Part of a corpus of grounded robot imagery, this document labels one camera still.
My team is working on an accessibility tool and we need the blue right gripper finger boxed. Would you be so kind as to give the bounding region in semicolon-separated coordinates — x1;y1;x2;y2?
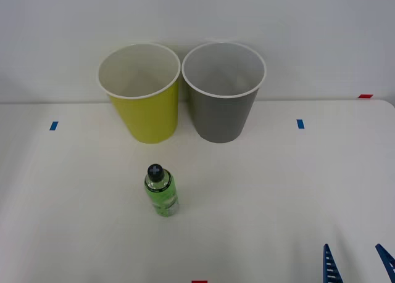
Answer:
323;244;343;283
375;244;395;283

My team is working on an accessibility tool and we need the green bottle with black cap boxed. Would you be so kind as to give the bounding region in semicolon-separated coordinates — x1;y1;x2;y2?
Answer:
143;163;180;218

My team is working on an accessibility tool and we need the grey plastic bin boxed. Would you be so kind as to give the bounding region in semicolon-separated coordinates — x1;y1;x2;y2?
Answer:
181;41;267;144

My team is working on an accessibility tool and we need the yellow-green plastic bin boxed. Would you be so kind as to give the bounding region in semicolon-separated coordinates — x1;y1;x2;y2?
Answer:
98;42;181;144

